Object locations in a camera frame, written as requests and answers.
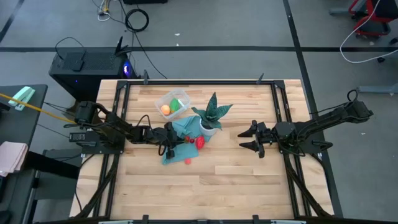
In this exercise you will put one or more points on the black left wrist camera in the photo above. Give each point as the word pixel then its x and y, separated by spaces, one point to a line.
pixel 170 154

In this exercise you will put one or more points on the green toy vegetable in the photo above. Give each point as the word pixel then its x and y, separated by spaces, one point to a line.
pixel 174 105

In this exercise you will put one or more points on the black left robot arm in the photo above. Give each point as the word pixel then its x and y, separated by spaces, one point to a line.
pixel 118 130

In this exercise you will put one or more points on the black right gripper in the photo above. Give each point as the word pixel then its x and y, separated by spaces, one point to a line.
pixel 269 133

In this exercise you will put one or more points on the black computer tower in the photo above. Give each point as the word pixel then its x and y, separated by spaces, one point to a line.
pixel 90 71

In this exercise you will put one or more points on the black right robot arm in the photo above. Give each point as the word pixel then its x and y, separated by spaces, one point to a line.
pixel 326 121

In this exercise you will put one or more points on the magenta round toy fruit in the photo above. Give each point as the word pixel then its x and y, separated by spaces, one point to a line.
pixel 200 142

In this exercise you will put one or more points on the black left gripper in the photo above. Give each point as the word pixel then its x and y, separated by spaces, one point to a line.
pixel 170 137

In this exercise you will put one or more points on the red and black chair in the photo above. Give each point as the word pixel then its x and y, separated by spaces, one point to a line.
pixel 373 28

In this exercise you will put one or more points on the black table frame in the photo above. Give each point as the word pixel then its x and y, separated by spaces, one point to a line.
pixel 202 82

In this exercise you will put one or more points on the black side table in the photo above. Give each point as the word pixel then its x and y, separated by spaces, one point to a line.
pixel 18 124

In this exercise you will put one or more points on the white plant pot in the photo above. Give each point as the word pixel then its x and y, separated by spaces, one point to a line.
pixel 206 132

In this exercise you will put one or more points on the orange toy fruit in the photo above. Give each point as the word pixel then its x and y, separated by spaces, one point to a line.
pixel 165 109

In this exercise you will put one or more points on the mint green stapler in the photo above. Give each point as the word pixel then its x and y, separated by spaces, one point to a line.
pixel 22 97

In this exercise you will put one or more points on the pink folded cloth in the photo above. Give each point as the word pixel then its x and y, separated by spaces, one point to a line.
pixel 12 157

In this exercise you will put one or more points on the black power supply box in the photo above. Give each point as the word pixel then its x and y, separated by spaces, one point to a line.
pixel 79 137

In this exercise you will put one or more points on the green snake plant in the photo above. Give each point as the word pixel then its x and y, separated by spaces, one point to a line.
pixel 213 110

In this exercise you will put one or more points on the pink toy peach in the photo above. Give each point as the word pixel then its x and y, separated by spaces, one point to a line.
pixel 187 161

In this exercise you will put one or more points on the teal cloth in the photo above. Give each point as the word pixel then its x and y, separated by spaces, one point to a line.
pixel 183 152

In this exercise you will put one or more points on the clear plastic tupperware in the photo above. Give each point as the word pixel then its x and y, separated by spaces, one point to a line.
pixel 183 96

